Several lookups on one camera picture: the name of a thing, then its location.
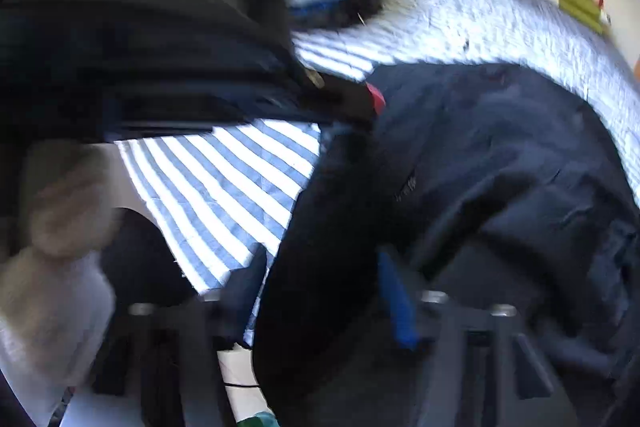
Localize blue white striped blanket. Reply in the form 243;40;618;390
115;0;640;298

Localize navy blue pants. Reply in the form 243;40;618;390
252;62;640;427

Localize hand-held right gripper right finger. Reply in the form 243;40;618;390
377;249;556;427

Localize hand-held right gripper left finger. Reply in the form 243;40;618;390
127;244;268;427

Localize person's left hand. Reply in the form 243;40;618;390
20;142;118;259

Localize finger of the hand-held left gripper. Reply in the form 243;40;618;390
299;69;377;128

